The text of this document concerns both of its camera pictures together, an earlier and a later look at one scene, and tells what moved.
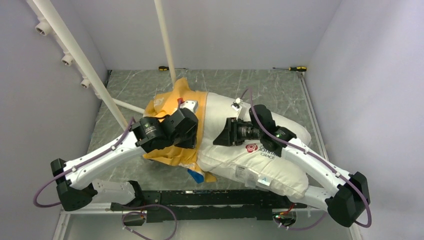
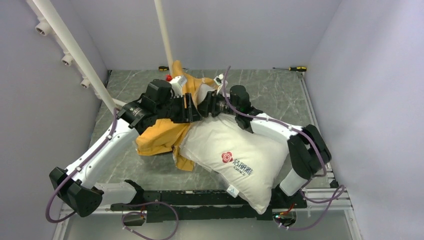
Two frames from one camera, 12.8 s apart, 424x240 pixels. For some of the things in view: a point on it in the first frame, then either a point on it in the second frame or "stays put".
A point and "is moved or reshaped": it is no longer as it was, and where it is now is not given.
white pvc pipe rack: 53,25 stays put
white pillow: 250,164 is moved or reshaped
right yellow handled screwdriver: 298,69 stays put
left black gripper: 190,142 to 188,114
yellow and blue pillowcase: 186,157 is moved or reshaped
